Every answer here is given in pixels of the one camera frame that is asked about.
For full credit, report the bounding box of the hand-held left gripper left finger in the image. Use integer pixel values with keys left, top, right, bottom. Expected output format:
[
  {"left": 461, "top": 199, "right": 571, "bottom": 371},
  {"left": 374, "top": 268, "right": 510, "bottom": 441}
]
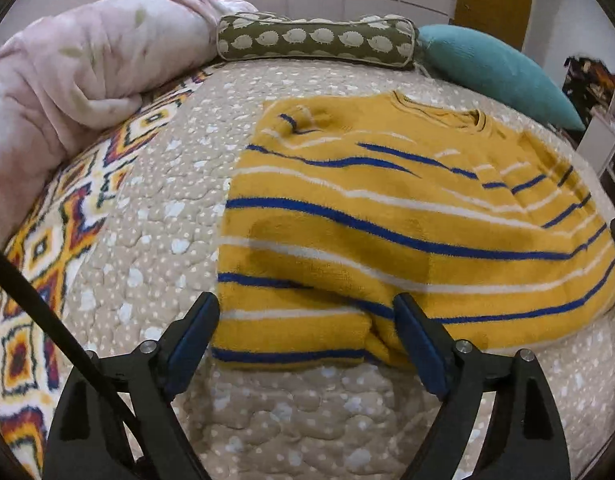
[{"left": 44, "top": 292, "right": 221, "bottom": 480}]

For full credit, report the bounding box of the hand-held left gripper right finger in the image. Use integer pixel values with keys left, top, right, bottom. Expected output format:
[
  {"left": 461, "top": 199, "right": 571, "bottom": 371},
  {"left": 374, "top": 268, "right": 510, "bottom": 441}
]
[{"left": 393, "top": 292, "right": 572, "bottom": 480}]

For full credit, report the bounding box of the yellow striped sweater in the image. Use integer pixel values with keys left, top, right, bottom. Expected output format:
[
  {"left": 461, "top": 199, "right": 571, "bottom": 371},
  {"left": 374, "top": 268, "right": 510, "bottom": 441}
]
[{"left": 210, "top": 90, "right": 615, "bottom": 372}]

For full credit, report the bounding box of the cluttered white shelf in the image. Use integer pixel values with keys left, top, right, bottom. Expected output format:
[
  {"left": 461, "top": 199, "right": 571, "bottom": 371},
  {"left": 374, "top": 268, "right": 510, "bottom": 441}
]
[{"left": 561, "top": 53, "right": 615, "bottom": 201}]

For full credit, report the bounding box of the beige dotted quilted bedspread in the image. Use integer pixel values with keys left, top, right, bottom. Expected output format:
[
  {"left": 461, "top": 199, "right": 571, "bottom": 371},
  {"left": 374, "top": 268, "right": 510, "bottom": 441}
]
[{"left": 62, "top": 57, "right": 615, "bottom": 480}]

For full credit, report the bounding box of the colourful diamond pattern blanket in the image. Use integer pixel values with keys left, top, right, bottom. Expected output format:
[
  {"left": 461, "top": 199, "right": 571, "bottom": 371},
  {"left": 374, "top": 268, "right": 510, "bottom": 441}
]
[{"left": 0, "top": 67, "right": 213, "bottom": 480}]

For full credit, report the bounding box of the teal pillow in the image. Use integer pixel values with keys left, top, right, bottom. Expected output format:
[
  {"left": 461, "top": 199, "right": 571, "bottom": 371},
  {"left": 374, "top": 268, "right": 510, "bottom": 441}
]
[{"left": 416, "top": 24, "right": 587, "bottom": 133}]

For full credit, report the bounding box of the wooden door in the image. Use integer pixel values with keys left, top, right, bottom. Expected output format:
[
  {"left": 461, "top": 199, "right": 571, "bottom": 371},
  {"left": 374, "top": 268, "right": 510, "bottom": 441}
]
[{"left": 454, "top": 0, "right": 537, "bottom": 52}]

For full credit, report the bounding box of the pink fleece blanket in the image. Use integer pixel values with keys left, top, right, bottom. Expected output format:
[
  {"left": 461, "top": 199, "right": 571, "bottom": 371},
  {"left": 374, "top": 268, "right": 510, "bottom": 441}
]
[{"left": 0, "top": 0, "right": 260, "bottom": 251}]

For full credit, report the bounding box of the green hedgehog print bolster pillow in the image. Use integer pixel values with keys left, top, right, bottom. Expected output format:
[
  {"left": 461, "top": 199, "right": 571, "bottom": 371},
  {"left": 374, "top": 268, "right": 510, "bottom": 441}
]
[{"left": 216, "top": 11, "right": 420, "bottom": 71}]

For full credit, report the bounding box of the black cable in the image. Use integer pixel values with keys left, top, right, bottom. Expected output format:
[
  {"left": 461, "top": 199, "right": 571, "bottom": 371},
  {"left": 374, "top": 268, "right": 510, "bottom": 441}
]
[{"left": 0, "top": 238, "right": 143, "bottom": 441}]

